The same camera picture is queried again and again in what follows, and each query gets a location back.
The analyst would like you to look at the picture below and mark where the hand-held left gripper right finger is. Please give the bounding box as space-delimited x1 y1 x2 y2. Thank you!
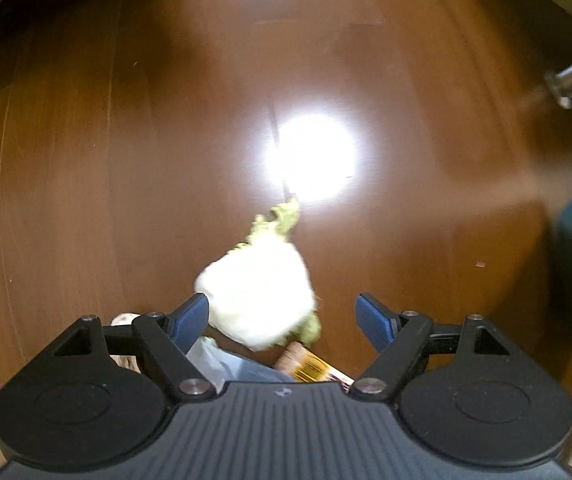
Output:
348 292 510 403

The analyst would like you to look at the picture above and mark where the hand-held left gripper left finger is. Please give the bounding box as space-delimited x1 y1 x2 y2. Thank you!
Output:
53 292 217 404

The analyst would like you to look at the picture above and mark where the napa cabbage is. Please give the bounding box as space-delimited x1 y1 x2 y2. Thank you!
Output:
194 197 323 352

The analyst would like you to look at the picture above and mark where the long cream drink sachet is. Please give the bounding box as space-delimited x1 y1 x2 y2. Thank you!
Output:
273 342 355 387

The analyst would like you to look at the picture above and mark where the grey blue plastic packet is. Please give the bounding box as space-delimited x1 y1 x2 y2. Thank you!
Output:
185 336 293 387

